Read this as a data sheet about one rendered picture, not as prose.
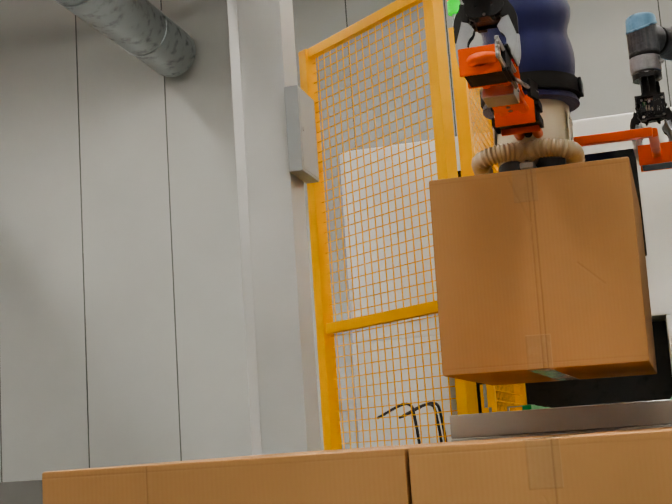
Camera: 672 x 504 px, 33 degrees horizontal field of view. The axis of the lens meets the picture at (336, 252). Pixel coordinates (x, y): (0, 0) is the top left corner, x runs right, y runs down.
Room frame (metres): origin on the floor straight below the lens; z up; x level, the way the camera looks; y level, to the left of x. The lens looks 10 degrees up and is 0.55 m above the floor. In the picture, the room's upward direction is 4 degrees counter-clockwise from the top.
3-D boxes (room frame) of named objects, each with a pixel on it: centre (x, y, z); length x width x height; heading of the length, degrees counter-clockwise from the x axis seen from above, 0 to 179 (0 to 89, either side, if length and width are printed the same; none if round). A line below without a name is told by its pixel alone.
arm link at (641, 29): (2.72, -0.80, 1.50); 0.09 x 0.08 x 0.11; 129
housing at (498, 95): (2.08, -0.33, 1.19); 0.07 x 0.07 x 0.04; 73
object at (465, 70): (1.96, -0.28, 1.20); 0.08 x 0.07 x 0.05; 163
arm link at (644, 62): (2.71, -0.80, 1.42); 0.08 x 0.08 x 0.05
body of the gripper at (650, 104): (2.71, -0.79, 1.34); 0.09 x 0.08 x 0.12; 163
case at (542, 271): (2.52, -0.47, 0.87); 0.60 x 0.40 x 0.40; 164
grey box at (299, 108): (3.84, 0.09, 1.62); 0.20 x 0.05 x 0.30; 165
